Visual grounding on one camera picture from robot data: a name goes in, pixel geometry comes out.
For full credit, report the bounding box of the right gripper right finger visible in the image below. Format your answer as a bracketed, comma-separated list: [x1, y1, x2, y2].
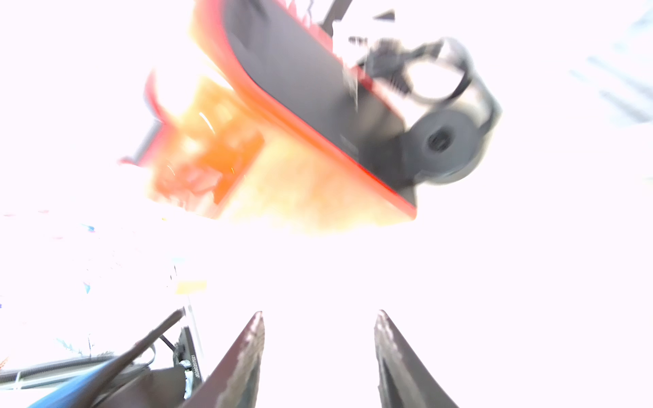
[374, 309, 457, 408]

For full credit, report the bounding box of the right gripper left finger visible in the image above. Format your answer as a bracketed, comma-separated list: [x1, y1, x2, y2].
[182, 311, 265, 408]

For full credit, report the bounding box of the red coffee machine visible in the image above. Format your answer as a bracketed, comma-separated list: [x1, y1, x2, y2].
[123, 1, 417, 231]

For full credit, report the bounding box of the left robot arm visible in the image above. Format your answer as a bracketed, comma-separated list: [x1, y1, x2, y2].
[1, 309, 202, 407]

